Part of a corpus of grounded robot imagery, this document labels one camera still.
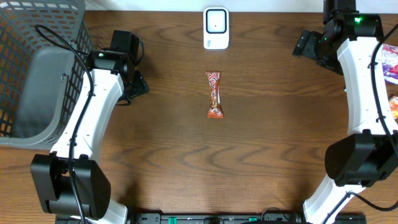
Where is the red Top chocolate bar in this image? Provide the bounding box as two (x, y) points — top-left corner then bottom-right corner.
(206, 71), (224, 118)

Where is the dark grey plastic basket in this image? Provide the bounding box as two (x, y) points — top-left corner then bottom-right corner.
(1, 0), (92, 149)

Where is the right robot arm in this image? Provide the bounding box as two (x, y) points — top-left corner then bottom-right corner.
(293, 10), (397, 223)

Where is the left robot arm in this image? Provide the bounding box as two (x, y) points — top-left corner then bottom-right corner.
(30, 48), (149, 223)

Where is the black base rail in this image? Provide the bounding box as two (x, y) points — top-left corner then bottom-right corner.
(55, 213), (367, 224)

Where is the orange tissue pack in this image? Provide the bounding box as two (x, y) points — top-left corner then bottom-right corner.
(389, 96), (398, 119)

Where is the red purple noodle packet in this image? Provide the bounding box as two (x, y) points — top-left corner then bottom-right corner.
(382, 44), (398, 85)

